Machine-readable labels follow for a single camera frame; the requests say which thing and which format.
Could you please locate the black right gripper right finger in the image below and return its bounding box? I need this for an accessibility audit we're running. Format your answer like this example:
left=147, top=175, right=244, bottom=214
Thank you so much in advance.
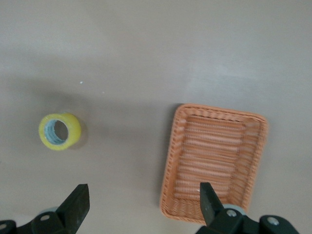
left=199, top=182, right=299, bottom=234

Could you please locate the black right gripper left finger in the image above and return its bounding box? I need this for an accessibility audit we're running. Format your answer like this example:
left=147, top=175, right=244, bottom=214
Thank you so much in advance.
left=0, top=184, right=90, bottom=234

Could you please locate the yellow clear tape roll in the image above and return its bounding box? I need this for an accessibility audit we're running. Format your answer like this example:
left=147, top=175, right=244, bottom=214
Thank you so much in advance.
left=39, top=112, right=82, bottom=151

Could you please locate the orange-brown wicker basket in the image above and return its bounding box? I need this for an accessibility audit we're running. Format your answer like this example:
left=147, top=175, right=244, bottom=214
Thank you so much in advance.
left=158, top=103, right=269, bottom=225

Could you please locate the brown table cover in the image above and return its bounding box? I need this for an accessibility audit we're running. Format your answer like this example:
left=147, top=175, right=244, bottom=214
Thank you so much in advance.
left=0, top=0, right=312, bottom=234

